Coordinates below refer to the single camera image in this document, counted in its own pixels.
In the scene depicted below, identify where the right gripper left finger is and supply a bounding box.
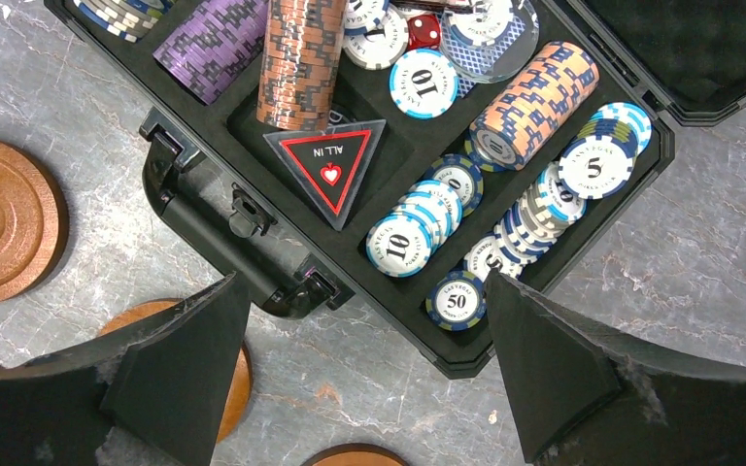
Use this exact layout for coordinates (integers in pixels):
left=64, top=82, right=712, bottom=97
left=0, top=274, right=251, bottom=465

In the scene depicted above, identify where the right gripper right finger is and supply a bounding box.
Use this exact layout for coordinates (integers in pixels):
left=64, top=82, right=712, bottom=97
left=486, top=272, right=746, bottom=465

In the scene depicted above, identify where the wooden coaster two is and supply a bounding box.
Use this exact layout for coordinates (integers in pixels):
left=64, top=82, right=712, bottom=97
left=96, top=298, right=254, bottom=443

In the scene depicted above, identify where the wooden coaster five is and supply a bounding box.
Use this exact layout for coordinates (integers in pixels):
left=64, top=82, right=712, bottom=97
left=302, top=443, right=408, bottom=466

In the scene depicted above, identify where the wooden coaster four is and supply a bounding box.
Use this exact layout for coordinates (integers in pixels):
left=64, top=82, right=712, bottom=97
left=0, top=142, right=69, bottom=302

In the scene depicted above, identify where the all in triangle marker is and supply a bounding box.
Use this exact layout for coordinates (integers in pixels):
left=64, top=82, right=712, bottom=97
left=263, top=119, right=387, bottom=231

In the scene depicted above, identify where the black poker chip case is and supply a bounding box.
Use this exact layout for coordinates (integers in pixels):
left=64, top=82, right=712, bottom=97
left=47, top=1, right=746, bottom=379

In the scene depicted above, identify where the purple poker chip stack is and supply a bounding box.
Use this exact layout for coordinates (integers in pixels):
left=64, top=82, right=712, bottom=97
left=153, top=0, right=268, bottom=105

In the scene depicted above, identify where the orange poker chip stack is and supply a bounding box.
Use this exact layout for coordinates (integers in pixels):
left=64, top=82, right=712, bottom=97
left=256, top=0, right=347, bottom=131

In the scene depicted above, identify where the red die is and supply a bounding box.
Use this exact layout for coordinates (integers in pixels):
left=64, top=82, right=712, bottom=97
left=407, top=14, right=441, bottom=50

